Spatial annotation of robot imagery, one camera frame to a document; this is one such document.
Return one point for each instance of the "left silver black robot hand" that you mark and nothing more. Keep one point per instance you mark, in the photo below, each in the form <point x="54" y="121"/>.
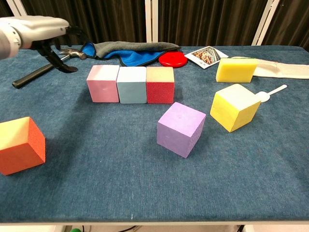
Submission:
<point x="43" y="27"/>

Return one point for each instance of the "pink foam cube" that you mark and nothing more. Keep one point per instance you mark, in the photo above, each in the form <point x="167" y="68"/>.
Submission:
<point x="102" y="90"/>

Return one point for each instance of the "light blue foam cube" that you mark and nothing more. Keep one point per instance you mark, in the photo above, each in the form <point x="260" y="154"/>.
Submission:
<point x="131" y="93"/>

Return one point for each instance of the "orange foam cube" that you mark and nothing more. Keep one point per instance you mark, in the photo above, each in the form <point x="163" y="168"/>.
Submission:
<point x="19" y="154"/>

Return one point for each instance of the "purple foam cube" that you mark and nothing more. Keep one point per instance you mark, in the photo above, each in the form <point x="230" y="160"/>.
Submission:
<point x="176" y="135"/>

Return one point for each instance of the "yellow foam cube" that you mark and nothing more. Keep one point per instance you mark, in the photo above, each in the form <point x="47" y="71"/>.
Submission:
<point x="229" y="111"/>

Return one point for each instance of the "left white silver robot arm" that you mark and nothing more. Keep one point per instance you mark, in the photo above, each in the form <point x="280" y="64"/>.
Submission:
<point x="8" y="38"/>

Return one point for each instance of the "black pleated curtain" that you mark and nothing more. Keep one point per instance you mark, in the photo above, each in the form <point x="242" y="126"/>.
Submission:
<point x="108" y="19"/>
<point x="4" y="8"/>
<point x="205" y="21"/>
<point x="292" y="21"/>

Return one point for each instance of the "grey and blue cloth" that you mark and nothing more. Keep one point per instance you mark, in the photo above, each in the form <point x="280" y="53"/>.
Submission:
<point x="140" y="52"/>

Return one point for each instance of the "red plastic disc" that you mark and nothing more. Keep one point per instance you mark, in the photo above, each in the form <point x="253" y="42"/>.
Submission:
<point x="172" y="60"/>

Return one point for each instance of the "red foam cube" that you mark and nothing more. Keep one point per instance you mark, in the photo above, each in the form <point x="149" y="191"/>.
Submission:
<point x="160" y="93"/>

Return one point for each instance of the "blue table cloth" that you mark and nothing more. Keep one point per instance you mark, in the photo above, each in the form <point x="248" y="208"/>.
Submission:
<point x="120" y="169"/>

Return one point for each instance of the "white-bordered photo card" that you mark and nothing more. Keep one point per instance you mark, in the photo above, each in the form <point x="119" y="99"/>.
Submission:
<point x="205" y="56"/>

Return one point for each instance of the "yellow sponge block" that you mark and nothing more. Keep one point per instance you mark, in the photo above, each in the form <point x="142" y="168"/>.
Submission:
<point x="234" y="72"/>

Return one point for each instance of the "green round object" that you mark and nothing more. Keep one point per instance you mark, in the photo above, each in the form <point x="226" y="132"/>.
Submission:
<point x="76" y="230"/>

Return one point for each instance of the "white plastic spoon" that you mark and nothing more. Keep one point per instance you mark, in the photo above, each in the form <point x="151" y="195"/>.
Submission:
<point x="264" y="96"/>

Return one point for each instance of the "white folded towel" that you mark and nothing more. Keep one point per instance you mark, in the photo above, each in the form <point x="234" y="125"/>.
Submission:
<point x="285" y="71"/>

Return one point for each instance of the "white screen frame post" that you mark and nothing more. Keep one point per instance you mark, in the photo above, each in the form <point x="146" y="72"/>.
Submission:
<point x="151" y="21"/>
<point x="18" y="8"/>
<point x="265" y="24"/>

